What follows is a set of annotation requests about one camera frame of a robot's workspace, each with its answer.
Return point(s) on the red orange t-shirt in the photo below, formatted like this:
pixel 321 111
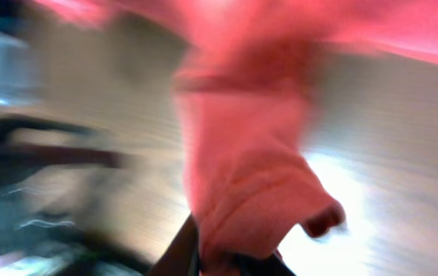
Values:
pixel 243 96

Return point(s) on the black patterned shirt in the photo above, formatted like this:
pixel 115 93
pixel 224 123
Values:
pixel 56 180

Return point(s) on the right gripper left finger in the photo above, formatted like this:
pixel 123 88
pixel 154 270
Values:
pixel 177 258

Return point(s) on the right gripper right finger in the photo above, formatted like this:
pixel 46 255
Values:
pixel 271 266

